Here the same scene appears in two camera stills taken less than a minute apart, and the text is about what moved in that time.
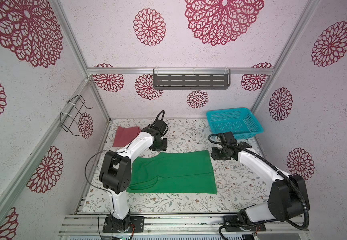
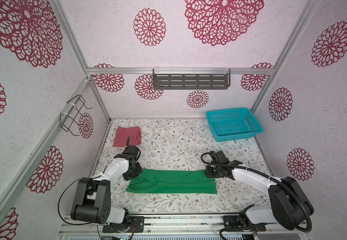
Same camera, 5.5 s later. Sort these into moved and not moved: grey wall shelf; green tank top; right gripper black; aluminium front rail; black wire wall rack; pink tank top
Moved: green tank top; right gripper black
Not moved: aluminium front rail; grey wall shelf; pink tank top; black wire wall rack
